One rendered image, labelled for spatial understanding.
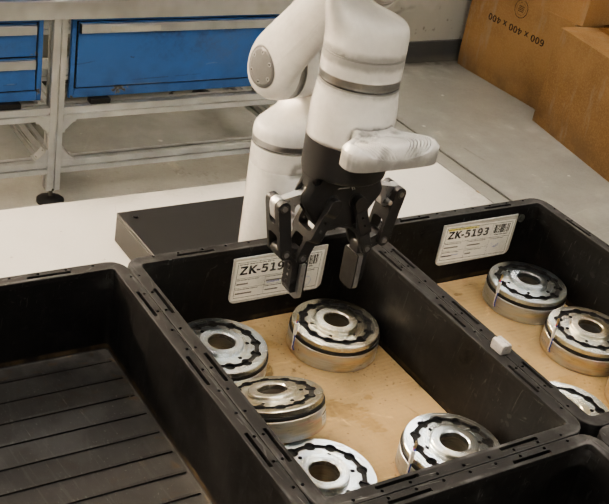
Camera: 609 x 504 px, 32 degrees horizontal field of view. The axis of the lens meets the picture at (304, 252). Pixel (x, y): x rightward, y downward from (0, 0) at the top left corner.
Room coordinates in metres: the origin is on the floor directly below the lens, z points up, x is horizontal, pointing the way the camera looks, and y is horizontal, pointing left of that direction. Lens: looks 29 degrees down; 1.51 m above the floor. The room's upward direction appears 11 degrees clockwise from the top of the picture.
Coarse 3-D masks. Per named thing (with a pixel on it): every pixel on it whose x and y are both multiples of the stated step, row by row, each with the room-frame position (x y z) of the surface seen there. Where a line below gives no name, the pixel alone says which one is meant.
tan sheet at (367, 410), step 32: (256, 320) 1.03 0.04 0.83; (288, 320) 1.04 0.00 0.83; (288, 352) 0.98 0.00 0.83; (384, 352) 1.02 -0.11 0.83; (320, 384) 0.93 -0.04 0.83; (352, 384) 0.94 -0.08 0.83; (384, 384) 0.95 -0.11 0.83; (416, 384) 0.96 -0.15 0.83; (352, 416) 0.89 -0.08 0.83; (384, 416) 0.90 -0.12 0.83; (416, 416) 0.91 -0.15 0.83; (352, 448) 0.84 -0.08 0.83; (384, 448) 0.84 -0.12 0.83
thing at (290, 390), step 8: (256, 384) 0.85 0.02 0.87; (264, 384) 0.85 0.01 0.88; (272, 384) 0.85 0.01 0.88; (280, 384) 0.85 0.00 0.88; (288, 384) 0.85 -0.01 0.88; (248, 392) 0.83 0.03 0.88; (256, 392) 0.83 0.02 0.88; (288, 392) 0.83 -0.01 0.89; (296, 392) 0.84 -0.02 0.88; (256, 400) 0.82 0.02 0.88; (264, 400) 0.82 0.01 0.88; (272, 400) 0.82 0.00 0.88; (280, 400) 0.82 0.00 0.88
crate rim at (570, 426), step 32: (160, 256) 0.97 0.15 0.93; (192, 256) 0.98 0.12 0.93; (384, 256) 1.06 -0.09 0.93; (416, 288) 1.00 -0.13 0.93; (448, 320) 0.95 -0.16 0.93; (224, 384) 0.77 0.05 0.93; (256, 416) 0.73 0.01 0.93; (512, 448) 0.75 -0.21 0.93; (384, 480) 0.68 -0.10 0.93; (416, 480) 0.69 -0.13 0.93
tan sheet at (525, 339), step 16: (448, 288) 1.19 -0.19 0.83; (464, 288) 1.20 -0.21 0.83; (480, 288) 1.20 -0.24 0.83; (464, 304) 1.16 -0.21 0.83; (480, 304) 1.16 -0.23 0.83; (480, 320) 1.12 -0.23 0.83; (496, 320) 1.13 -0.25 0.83; (512, 320) 1.14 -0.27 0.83; (512, 336) 1.10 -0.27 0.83; (528, 336) 1.11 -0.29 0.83; (528, 352) 1.07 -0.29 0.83; (544, 352) 1.08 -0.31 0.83; (544, 368) 1.04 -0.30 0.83; (560, 368) 1.05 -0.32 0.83; (576, 384) 1.02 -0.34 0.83; (592, 384) 1.03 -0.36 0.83
